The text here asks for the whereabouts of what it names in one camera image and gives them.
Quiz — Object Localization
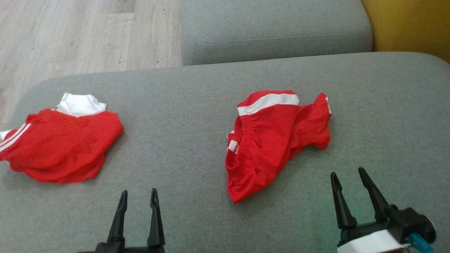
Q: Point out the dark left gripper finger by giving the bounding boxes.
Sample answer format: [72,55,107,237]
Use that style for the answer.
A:
[107,190,128,243]
[147,188,166,247]

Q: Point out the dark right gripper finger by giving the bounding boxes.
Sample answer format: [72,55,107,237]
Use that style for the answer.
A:
[358,167,398,222]
[330,172,358,229]

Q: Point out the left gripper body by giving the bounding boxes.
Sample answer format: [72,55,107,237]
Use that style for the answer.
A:
[77,241,166,253]

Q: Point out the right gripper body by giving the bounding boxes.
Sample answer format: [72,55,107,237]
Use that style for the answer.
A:
[337,206,436,253]

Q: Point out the red garment with white panel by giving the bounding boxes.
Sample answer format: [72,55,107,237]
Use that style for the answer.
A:
[0,92,124,184]

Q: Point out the red shorts with white stripe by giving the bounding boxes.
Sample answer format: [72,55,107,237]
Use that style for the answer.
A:
[225,90,332,204]

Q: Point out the large grey sofa seat cushion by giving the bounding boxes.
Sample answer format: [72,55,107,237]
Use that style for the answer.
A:
[0,52,450,253]

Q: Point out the yellow cushion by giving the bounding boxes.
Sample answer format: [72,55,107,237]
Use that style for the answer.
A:
[361,0,450,64]

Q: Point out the small grey sofa cushion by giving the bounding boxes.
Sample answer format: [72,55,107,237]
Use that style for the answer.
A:
[180,0,373,66]

